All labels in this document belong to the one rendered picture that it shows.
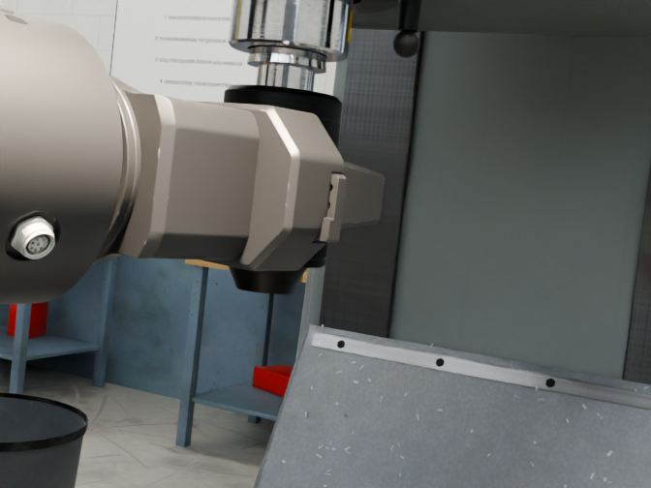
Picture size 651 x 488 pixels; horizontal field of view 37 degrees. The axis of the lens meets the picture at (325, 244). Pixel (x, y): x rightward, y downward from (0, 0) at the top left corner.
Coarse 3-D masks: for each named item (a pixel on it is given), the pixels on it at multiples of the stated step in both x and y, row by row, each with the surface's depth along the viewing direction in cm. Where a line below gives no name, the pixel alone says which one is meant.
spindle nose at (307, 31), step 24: (240, 0) 37; (264, 0) 37; (288, 0) 36; (312, 0) 37; (336, 0) 37; (240, 24) 37; (264, 24) 37; (288, 24) 37; (312, 24) 37; (336, 24) 37; (240, 48) 39; (312, 48) 37; (336, 48) 38
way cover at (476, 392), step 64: (320, 384) 77; (384, 384) 75; (448, 384) 73; (512, 384) 71; (576, 384) 70; (640, 384) 68; (320, 448) 74; (384, 448) 73; (448, 448) 71; (512, 448) 69; (576, 448) 68; (640, 448) 66
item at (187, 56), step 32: (128, 0) 560; (160, 0) 550; (192, 0) 541; (224, 0) 532; (128, 32) 560; (160, 32) 550; (192, 32) 541; (224, 32) 532; (128, 64) 560; (160, 64) 550; (192, 64) 541; (224, 64) 532; (192, 96) 541
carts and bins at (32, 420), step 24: (0, 408) 249; (24, 408) 249; (48, 408) 248; (72, 408) 244; (0, 432) 249; (24, 432) 249; (48, 432) 247; (72, 432) 242; (0, 456) 207; (24, 456) 210; (48, 456) 215; (72, 456) 223; (0, 480) 208; (24, 480) 211; (48, 480) 216; (72, 480) 226
